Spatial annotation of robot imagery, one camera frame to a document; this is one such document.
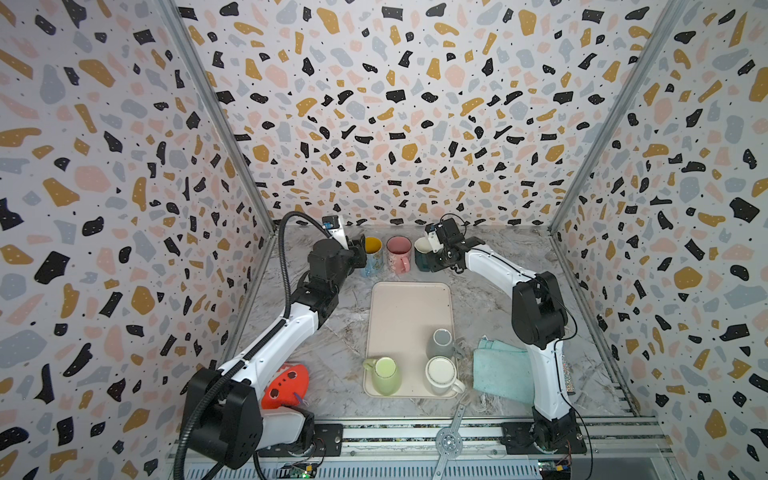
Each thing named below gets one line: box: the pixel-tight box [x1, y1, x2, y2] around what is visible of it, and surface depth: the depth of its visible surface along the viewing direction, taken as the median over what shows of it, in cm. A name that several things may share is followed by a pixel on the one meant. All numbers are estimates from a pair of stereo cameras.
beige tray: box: [366, 282, 454, 399], surface depth 98 cm
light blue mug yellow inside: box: [360, 236, 385, 279], surface depth 105 cm
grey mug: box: [426, 328, 455, 359], surface depth 83 cm
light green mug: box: [363, 356, 402, 396], surface depth 79 cm
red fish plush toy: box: [261, 364, 309, 409], surface depth 76 cm
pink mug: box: [386, 235, 413, 274], surface depth 104 cm
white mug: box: [424, 356, 465, 395], surface depth 80 cm
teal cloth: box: [473, 337, 534, 404], surface depth 86 cm
